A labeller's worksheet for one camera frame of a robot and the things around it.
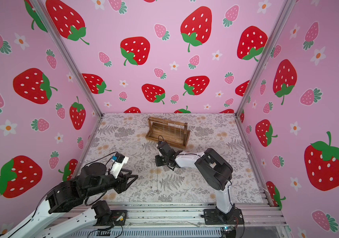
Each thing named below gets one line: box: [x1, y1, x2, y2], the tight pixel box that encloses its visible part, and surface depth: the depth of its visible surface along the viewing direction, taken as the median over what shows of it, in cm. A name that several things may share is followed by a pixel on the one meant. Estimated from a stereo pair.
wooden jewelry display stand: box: [145, 116, 191, 149], surface depth 109 cm
